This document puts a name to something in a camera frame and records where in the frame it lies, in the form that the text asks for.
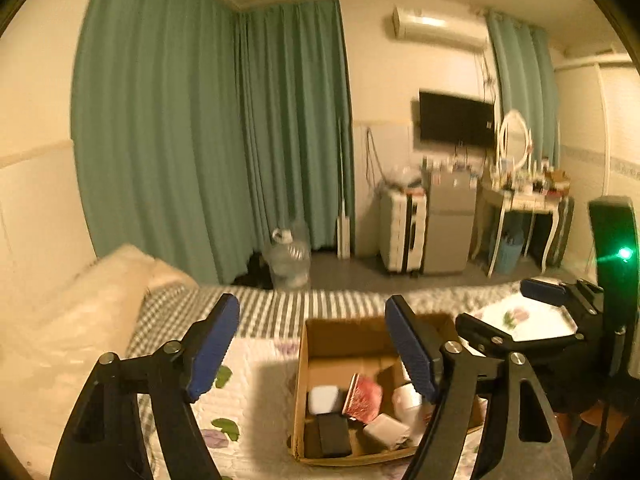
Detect silver small fridge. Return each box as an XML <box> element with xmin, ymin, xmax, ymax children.
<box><xmin>422</xmin><ymin>167</ymin><xmax>478</xmax><ymax>276</ymax></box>

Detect white charger plug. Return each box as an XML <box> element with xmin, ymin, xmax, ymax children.
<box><xmin>362</xmin><ymin>412</ymin><xmax>413</xmax><ymax>451</ymax></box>

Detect hanging wall cables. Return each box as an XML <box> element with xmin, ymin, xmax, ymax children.
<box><xmin>364</xmin><ymin>127</ymin><xmax>382</xmax><ymax>196</ymax></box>

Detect cardboard box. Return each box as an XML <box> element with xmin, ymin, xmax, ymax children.
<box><xmin>287</xmin><ymin>312</ymin><xmax>488</xmax><ymax>468</ymax></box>

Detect blue bin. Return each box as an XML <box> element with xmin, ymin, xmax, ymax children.
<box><xmin>492</xmin><ymin>230</ymin><xmax>526</xmax><ymax>276</ymax></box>

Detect light blue earbud case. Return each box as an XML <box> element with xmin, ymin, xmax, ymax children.
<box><xmin>307</xmin><ymin>385</ymin><xmax>341</xmax><ymax>416</ymax></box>

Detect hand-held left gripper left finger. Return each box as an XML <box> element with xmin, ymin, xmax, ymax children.
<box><xmin>49</xmin><ymin>292</ymin><xmax>241</xmax><ymax>480</ymax></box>

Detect clutter of toiletries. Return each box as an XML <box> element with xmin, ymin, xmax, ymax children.
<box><xmin>487</xmin><ymin>157</ymin><xmax>571</xmax><ymax>198</ymax></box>

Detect white bottle with red cap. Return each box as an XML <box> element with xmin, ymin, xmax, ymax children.
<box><xmin>391</xmin><ymin>382</ymin><xmax>433</xmax><ymax>428</ymax></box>

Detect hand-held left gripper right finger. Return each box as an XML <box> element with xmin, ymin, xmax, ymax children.
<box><xmin>384</xmin><ymin>294</ymin><xmax>573</xmax><ymax>480</ymax></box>

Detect white oval mirror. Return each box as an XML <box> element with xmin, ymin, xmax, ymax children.
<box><xmin>497</xmin><ymin>110</ymin><xmax>531</xmax><ymax>171</ymax></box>

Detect clear plastic bag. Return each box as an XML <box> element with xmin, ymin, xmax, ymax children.
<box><xmin>387</xmin><ymin>165</ymin><xmax>423</xmax><ymax>193</ymax></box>

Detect white pole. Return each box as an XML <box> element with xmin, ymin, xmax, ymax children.
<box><xmin>337</xmin><ymin>120</ymin><xmax>353</xmax><ymax>261</ymax></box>

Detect green curtain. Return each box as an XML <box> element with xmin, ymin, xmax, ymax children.
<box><xmin>237</xmin><ymin>0</ymin><xmax>356</xmax><ymax>252</ymax></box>
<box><xmin>487</xmin><ymin>10</ymin><xmax>560</xmax><ymax>168</ymax></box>
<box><xmin>72</xmin><ymin>0</ymin><xmax>251</xmax><ymax>286</ymax></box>

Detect black wall television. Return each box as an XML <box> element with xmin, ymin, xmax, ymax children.
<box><xmin>418</xmin><ymin>90</ymin><xmax>496</xmax><ymax>150</ymax></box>

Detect clear water jug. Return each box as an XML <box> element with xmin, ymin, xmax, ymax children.
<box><xmin>271</xmin><ymin>220</ymin><xmax>312</xmax><ymax>291</ymax></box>

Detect dark suitcase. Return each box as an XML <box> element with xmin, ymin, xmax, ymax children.
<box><xmin>542</xmin><ymin>195</ymin><xmax>575</xmax><ymax>267</ymax></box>

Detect cream jacket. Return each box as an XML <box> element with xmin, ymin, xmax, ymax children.
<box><xmin>0</xmin><ymin>244</ymin><xmax>198</xmax><ymax>461</ymax></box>

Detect white suitcase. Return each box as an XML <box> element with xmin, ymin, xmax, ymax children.
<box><xmin>378</xmin><ymin>190</ymin><xmax>428</xmax><ymax>277</ymax></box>

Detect black rectangular box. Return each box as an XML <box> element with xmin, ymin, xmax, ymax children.
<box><xmin>317</xmin><ymin>414</ymin><xmax>351</xmax><ymax>458</ymax></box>

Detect white air conditioner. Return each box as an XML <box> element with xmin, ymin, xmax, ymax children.
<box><xmin>391</xmin><ymin>5</ymin><xmax>490</xmax><ymax>52</ymax></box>

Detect floral quilted blanket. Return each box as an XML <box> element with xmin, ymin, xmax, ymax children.
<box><xmin>150</xmin><ymin>290</ymin><xmax>581</xmax><ymax>480</ymax></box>

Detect white louvered wardrobe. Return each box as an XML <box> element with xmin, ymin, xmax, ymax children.
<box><xmin>552</xmin><ymin>55</ymin><xmax>640</xmax><ymax>266</ymax></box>

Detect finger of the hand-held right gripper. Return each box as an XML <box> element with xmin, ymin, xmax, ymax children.
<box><xmin>520</xmin><ymin>277</ymin><xmax>606</xmax><ymax>311</ymax></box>
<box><xmin>455</xmin><ymin>312</ymin><xmax>586</xmax><ymax>363</ymax></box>

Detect white dressing table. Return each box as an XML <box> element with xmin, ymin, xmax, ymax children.
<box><xmin>472</xmin><ymin>192</ymin><xmax>563</xmax><ymax>277</ymax></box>

